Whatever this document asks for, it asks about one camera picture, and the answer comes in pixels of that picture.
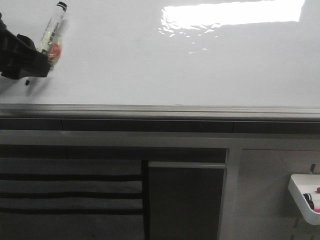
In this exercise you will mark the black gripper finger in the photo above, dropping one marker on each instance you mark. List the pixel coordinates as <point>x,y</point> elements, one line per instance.
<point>19,57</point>

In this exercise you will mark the grey slatted panel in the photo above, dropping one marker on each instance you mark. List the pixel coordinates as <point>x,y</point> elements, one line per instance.
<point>72,199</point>

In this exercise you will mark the grey metal cabinet door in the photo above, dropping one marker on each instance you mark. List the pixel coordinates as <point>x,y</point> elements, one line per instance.
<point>185,200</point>

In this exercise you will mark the white plastic marker tray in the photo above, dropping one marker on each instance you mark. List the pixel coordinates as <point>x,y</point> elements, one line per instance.
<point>300,184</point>

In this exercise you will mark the black marker in tray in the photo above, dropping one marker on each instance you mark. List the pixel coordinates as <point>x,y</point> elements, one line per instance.
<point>308,198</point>

